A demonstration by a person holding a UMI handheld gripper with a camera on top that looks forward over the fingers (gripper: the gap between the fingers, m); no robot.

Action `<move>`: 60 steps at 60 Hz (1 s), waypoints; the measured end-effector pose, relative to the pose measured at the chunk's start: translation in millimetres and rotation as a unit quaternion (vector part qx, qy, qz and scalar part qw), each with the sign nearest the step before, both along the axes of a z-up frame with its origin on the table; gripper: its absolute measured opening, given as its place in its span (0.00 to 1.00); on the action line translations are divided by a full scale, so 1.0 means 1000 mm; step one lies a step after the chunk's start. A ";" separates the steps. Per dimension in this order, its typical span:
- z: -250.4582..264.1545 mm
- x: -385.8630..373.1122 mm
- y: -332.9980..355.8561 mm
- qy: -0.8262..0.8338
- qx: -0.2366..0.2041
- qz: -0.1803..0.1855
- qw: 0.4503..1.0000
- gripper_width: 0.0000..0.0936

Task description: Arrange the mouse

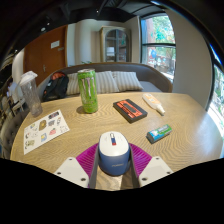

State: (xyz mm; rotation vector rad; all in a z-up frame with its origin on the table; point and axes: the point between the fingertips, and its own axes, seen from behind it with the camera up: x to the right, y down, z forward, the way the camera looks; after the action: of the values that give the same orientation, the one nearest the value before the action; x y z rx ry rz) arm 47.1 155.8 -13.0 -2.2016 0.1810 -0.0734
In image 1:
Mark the striped cushion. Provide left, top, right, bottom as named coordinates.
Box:
left=112, top=71, right=144, bottom=93
left=65, top=72, right=81, bottom=97
left=94, top=70, right=120, bottom=95

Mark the green drink can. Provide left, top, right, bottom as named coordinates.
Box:
left=77, top=68, right=99, bottom=114

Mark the brown curved sofa bench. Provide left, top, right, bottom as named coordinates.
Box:
left=39, top=61, right=174, bottom=102

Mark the brown wooden door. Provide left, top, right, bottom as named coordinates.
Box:
left=23, top=25, right=68, bottom=87

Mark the green and blue gum pack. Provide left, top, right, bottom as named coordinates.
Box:
left=146, top=124, right=173, bottom=145

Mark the white sticker sheet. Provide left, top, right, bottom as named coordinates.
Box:
left=23, top=109, right=71, bottom=156

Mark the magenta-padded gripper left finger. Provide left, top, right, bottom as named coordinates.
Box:
left=54, top=142, right=101, bottom=190

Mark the black box with orange print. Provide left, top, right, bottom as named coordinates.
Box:
left=112, top=98, right=149, bottom=124

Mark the black-framed curved window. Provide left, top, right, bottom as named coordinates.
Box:
left=205, top=43, right=224, bottom=138

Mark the pale glass-door cabinet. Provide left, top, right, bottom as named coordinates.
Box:
left=99, top=25, right=132, bottom=64

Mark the white tube with orange label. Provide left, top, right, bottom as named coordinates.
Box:
left=142, top=92, right=166, bottom=116

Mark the white and blue computer mouse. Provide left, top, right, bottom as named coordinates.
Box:
left=97, top=130, right=132, bottom=177

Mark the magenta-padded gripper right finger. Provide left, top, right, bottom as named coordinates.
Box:
left=128, top=142, right=174, bottom=189

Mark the clear plastic tumbler with lid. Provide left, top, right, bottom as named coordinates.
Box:
left=18, top=70, right=44, bottom=118

